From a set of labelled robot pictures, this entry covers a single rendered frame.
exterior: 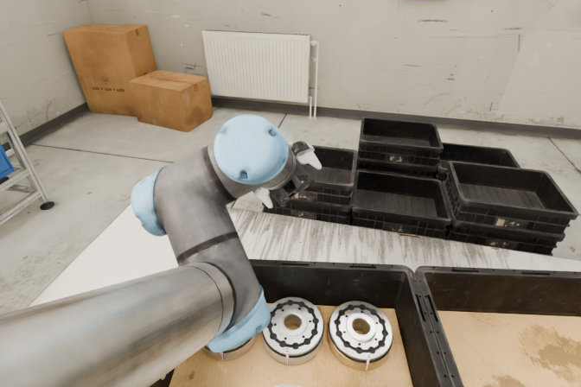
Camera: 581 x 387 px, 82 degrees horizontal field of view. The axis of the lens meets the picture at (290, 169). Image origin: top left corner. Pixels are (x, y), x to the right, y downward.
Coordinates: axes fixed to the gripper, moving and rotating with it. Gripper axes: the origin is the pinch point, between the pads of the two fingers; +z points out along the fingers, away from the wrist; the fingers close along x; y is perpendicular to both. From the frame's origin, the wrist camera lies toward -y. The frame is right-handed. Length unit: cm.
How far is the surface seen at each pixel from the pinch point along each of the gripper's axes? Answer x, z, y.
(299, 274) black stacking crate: -8.5, -9.9, 18.0
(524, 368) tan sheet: 11, -9, 51
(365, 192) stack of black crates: 21, 100, 16
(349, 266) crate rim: -0.9, -9.6, 22.2
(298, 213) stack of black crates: -10, 79, 5
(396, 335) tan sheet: -2.0, -7.3, 36.1
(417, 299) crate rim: 4.5, -11.9, 32.1
